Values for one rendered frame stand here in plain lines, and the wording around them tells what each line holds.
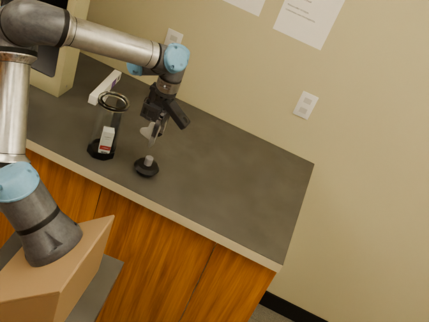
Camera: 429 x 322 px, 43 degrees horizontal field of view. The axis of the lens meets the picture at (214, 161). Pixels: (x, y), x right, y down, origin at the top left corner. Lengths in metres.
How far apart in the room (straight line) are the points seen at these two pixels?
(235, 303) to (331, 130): 0.84
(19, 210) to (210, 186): 0.85
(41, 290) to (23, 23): 0.62
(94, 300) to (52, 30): 0.70
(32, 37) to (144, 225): 0.85
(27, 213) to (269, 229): 0.91
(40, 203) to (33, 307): 0.24
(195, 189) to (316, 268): 1.02
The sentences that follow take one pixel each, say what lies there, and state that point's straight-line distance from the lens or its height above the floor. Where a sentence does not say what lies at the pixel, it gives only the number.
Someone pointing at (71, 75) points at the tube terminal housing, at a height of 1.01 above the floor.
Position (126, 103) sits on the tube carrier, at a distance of 1.86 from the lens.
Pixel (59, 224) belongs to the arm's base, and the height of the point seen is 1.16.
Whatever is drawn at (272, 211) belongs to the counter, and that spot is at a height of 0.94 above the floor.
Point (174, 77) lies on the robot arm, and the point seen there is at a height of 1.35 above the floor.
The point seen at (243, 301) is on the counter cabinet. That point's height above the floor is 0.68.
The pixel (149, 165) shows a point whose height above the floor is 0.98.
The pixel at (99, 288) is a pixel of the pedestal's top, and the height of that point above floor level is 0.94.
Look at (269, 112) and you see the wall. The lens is 2.37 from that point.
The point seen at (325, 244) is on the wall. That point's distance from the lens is 2.68.
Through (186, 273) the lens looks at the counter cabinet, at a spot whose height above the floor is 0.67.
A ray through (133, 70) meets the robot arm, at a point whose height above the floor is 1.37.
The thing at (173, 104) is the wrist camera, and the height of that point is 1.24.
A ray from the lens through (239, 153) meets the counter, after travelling 2.24.
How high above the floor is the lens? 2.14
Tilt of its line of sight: 34 degrees down
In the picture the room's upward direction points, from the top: 23 degrees clockwise
